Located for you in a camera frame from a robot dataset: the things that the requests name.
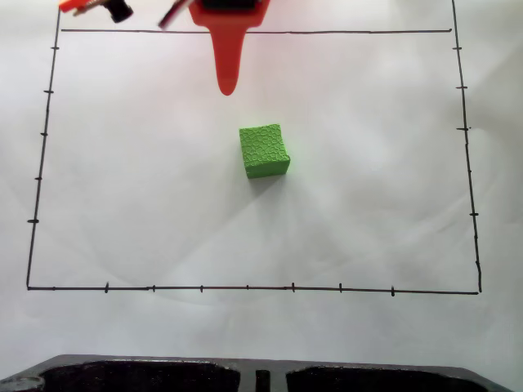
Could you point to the orange mounted camera module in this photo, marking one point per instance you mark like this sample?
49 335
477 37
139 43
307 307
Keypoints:
119 10

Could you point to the black metal stand base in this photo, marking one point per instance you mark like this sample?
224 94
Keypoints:
143 373

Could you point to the green textured cube block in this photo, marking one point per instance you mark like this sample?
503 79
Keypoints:
263 149

